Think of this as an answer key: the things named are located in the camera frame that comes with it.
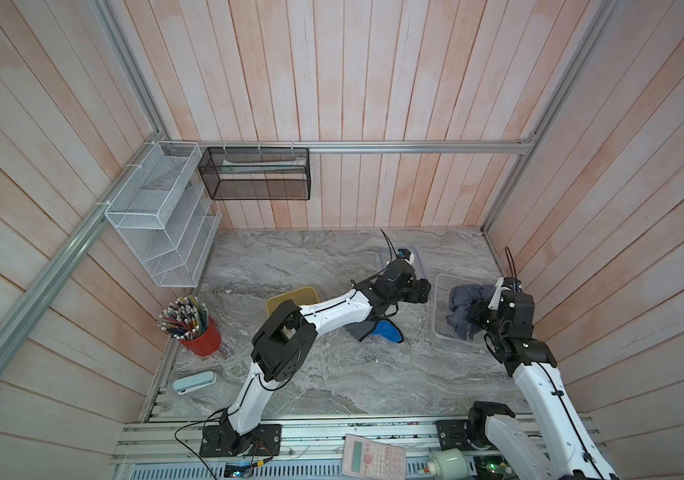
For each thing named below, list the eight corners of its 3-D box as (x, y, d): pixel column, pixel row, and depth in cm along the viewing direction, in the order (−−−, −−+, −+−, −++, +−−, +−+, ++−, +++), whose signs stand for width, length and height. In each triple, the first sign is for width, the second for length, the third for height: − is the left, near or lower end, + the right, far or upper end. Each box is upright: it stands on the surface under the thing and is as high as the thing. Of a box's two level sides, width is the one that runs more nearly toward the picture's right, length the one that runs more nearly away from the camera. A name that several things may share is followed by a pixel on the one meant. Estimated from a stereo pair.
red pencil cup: (181, 360, 89) (151, 333, 74) (192, 326, 96) (167, 295, 81) (217, 360, 89) (193, 332, 74) (225, 326, 96) (206, 295, 81)
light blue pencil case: (179, 396, 82) (172, 391, 79) (179, 386, 84) (172, 381, 80) (216, 382, 85) (211, 377, 81) (215, 373, 86) (210, 368, 83)
